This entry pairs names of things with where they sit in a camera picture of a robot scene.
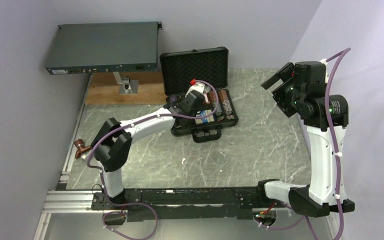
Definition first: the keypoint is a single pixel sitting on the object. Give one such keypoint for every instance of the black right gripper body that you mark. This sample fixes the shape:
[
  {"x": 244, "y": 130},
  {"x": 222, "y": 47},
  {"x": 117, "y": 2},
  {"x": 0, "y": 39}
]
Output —
[{"x": 290, "y": 92}]

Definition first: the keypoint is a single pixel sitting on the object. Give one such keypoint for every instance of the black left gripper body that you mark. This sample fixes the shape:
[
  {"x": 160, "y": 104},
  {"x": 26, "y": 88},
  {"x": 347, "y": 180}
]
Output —
[{"x": 191, "y": 115}]

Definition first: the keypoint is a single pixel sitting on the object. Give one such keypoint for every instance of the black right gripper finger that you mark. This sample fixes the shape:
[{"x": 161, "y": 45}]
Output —
[
  {"x": 284, "y": 74},
  {"x": 288, "y": 109}
]

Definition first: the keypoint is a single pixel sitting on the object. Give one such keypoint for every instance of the blue playing card deck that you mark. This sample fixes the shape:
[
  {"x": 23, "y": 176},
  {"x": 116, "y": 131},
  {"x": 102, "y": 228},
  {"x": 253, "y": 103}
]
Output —
[{"x": 208, "y": 119}]

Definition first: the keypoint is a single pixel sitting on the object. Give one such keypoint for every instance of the black poker set case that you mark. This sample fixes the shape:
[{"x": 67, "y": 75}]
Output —
[{"x": 209, "y": 65}]

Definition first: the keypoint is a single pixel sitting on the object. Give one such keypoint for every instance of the clear round plastic disc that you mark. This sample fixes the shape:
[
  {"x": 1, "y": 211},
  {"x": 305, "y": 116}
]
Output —
[{"x": 218, "y": 158}]

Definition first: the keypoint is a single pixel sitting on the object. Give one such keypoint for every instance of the red playing card deck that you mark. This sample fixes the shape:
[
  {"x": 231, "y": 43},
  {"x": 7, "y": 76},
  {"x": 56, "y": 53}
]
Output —
[{"x": 206, "y": 98}]

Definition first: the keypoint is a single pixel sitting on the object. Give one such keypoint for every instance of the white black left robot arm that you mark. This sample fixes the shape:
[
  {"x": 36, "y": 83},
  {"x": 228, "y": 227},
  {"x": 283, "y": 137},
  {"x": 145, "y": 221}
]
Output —
[{"x": 111, "y": 146}]

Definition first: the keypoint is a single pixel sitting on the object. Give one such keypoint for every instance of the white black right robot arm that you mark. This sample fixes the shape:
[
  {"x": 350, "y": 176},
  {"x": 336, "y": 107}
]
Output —
[{"x": 302, "y": 88}]

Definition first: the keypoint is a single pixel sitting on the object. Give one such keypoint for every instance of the purple poker chip stack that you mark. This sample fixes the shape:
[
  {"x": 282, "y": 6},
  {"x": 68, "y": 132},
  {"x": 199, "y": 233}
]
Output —
[{"x": 173, "y": 100}]

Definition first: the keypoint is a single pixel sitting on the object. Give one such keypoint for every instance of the green blue right chip stack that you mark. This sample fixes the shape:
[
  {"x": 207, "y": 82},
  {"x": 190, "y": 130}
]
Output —
[{"x": 218, "y": 109}]

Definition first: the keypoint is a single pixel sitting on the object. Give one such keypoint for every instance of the red black chip stack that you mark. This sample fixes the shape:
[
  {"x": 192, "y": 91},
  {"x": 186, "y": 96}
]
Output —
[
  {"x": 213, "y": 96},
  {"x": 223, "y": 96}
]

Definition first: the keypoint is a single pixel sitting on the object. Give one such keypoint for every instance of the clear plastic wrapper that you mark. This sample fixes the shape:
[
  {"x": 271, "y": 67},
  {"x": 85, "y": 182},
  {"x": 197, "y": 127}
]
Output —
[{"x": 207, "y": 89}]

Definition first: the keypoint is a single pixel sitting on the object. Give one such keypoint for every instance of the loose chips in case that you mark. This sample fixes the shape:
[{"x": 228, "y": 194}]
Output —
[{"x": 230, "y": 117}]

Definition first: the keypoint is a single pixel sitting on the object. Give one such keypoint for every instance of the red black far chip stack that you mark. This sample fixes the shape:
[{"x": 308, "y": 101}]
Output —
[{"x": 223, "y": 96}]

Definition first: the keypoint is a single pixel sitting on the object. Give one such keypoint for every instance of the wooden board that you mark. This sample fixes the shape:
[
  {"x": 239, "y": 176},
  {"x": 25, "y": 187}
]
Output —
[{"x": 103, "y": 89}]

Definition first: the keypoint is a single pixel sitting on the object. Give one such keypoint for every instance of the grey rack network device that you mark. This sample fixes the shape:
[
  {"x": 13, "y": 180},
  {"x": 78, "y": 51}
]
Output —
[{"x": 104, "y": 47}]

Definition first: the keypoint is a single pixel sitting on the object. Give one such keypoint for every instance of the grey copper clamp tool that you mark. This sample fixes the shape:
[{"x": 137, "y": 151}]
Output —
[{"x": 81, "y": 148}]

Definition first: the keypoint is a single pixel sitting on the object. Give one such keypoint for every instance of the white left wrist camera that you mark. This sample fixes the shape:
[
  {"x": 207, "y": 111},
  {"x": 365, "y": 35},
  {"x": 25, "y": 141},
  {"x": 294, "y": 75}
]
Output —
[{"x": 196, "y": 86}]

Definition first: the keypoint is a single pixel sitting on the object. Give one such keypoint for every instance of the grey metal bracket stand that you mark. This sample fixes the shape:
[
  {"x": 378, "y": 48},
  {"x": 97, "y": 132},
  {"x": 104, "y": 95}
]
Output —
[{"x": 126, "y": 84}]

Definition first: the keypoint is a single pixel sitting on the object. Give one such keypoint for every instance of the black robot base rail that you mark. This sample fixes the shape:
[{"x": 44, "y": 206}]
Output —
[{"x": 241, "y": 203}]

